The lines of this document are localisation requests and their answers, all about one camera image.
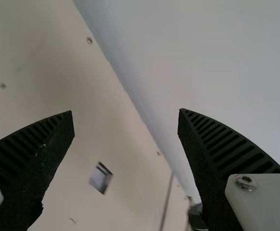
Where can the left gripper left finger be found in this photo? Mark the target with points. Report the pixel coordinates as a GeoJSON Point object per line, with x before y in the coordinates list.
{"type": "Point", "coordinates": [22, 168]}

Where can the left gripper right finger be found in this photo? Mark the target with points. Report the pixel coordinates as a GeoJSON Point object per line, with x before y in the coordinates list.
{"type": "Point", "coordinates": [209, 168]}

